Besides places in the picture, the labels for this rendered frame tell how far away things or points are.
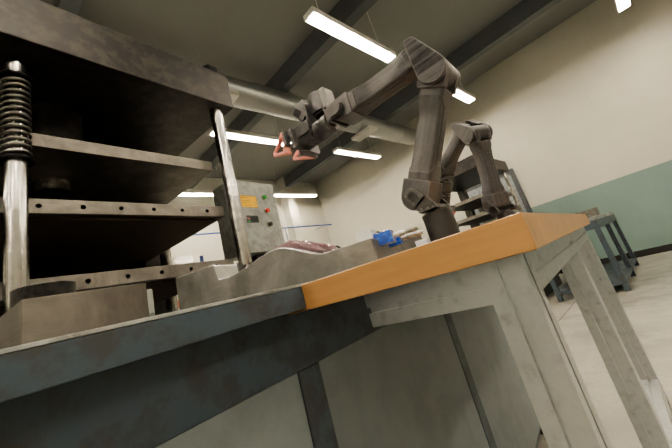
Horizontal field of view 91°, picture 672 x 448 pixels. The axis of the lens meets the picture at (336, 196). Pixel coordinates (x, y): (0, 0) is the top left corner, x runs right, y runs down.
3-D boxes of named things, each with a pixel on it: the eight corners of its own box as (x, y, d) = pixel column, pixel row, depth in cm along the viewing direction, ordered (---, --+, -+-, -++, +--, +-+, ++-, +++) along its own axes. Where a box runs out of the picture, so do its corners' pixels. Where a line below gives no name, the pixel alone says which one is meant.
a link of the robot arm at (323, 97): (298, 97, 92) (328, 71, 85) (319, 105, 98) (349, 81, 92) (308, 133, 89) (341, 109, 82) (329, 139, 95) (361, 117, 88)
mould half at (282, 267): (400, 262, 89) (388, 224, 92) (379, 264, 65) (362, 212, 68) (246, 308, 103) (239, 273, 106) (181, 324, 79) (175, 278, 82)
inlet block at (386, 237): (422, 240, 73) (414, 217, 75) (420, 239, 69) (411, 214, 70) (368, 257, 77) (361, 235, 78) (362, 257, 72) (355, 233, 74)
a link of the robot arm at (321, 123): (305, 118, 92) (323, 105, 88) (319, 123, 97) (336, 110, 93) (312, 140, 90) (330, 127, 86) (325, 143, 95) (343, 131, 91)
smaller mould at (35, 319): (151, 326, 52) (146, 282, 54) (22, 357, 40) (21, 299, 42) (102, 343, 63) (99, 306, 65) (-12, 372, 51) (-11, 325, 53)
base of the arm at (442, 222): (398, 216, 65) (430, 203, 61) (439, 215, 80) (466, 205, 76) (412, 255, 63) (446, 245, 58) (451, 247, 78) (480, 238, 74)
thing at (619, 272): (641, 264, 469) (609, 203, 493) (633, 290, 333) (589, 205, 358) (584, 275, 514) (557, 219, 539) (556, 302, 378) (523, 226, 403)
